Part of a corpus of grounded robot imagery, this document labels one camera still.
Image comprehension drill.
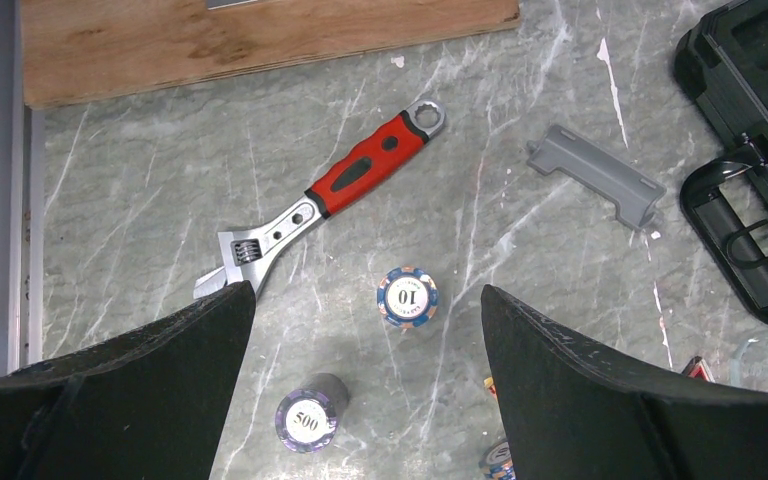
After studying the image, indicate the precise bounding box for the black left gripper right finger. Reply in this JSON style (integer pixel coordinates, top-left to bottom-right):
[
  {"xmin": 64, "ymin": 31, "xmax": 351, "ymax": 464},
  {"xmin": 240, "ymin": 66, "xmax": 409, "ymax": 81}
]
[{"xmin": 481, "ymin": 285, "xmax": 768, "ymax": 479}]

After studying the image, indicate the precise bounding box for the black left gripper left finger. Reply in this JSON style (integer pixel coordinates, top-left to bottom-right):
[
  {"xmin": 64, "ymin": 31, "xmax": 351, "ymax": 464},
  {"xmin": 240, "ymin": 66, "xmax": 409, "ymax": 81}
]
[{"xmin": 0, "ymin": 282, "xmax": 256, "ymax": 479}]

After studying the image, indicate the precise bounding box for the blue 10 chip stack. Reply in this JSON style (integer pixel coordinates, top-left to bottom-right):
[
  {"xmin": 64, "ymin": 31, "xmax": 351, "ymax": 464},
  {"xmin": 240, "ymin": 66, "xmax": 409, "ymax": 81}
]
[{"xmin": 376, "ymin": 266, "xmax": 439, "ymax": 329}]

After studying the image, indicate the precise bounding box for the black poker set case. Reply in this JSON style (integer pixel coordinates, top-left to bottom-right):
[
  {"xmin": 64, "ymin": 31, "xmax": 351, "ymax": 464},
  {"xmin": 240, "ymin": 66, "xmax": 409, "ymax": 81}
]
[{"xmin": 672, "ymin": 1, "xmax": 768, "ymax": 325}]

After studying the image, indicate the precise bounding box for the multicolour lying chip stack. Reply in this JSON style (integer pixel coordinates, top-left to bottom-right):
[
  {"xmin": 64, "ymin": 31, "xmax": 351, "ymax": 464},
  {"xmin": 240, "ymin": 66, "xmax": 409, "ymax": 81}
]
[{"xmin": 478, "ymin": 439, "xmax": 516, "ymax": 480}]

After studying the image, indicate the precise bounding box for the purple 500 chip stack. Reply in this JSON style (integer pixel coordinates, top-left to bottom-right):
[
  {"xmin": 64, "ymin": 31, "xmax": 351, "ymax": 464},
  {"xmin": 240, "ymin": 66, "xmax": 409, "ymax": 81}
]
[{"xmin": 274, "ymin": 373, "xmax": 350, "ymax": 453}]

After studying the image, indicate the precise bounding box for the brown wooden board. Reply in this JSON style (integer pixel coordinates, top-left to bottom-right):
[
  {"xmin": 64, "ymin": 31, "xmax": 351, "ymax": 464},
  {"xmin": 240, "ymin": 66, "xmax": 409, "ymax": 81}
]
[{"xmin": 20, "ymin": 0, "xmax": 521, "ymax": 108}]

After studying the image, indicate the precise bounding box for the grey metal stand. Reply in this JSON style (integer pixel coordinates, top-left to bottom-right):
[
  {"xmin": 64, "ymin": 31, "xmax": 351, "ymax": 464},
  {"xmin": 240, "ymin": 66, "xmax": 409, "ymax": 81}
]
[{"xmin": 206, "ymin": 0, "xmax": 258, "ymax": 10}]

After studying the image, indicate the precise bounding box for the red handled adjustable wrench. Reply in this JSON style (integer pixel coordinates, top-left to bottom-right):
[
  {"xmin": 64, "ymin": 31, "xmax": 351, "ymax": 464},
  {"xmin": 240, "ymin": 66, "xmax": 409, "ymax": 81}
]
[{"xmin": 193, "ymin": 99, "xmax": 446, "ymax": 299}]

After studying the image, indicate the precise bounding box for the grey plastic bracket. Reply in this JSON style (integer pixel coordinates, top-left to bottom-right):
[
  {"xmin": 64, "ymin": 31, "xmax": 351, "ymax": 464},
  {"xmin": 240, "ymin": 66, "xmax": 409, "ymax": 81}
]
[{"xmin": 527, "ymin": 124, "xmax": 666, "ymax": 231}]

